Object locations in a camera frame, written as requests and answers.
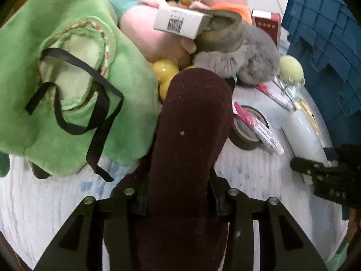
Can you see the pink snack packet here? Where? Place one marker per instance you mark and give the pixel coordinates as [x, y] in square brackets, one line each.
[276, 96]

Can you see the black tape roll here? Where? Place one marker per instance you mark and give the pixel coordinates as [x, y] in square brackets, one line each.
[242, 136]

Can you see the grey fuzzy camouflage slipper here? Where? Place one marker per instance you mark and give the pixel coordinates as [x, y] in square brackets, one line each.
[229, 46]

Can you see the grey white medicine box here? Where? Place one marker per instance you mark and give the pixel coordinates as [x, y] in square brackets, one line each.
[183, 22]

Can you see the maroon slipper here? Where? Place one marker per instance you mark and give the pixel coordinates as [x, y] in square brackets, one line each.
[178, 231]

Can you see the pink pig plush teal dress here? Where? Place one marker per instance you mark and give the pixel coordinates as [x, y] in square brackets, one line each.
[136, 20]

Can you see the blue plastic crate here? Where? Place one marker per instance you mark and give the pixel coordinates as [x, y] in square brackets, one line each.
[324, 37]

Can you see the green tennis ball toy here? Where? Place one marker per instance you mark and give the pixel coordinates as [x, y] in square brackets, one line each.
[291, 71]

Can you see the pink white ointment tube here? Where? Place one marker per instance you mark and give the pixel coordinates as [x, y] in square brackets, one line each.
[258, 128]

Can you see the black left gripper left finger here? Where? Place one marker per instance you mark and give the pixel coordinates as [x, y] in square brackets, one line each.
[78, 245]

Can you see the green plush cloth toy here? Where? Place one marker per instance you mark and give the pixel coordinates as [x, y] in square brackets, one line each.
[74, 88]

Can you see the red white carton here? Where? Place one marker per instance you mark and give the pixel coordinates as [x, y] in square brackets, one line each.
[269, 22]

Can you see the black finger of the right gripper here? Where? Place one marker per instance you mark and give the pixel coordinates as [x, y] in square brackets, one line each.
[339, 184]

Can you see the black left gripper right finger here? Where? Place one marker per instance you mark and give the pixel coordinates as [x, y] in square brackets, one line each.
[283, 244]

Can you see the yellow rubber duck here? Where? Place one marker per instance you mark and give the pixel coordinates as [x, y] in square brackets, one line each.
[165, 70]

